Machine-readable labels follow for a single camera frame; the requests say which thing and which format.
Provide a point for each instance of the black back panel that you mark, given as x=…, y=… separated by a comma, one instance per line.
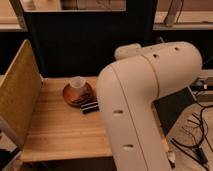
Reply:
x=83, y=43

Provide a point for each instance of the brown round plate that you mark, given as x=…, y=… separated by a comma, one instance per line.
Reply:
x=72, y=98

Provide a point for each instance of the right dark side panel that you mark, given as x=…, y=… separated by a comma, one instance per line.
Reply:
x=173, y=106

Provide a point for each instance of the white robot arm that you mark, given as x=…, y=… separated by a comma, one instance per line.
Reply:
x=125, y=91

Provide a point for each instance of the translucent plastic cup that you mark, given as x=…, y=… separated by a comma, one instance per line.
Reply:
x=78, y=84

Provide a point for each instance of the black striped box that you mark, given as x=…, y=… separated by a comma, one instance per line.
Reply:
x=89, y=107

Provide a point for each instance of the left wooden side panel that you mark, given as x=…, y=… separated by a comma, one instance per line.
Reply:
x=19, y=90

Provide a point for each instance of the power strip on floor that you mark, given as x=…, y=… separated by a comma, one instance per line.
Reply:
x=203, y=89

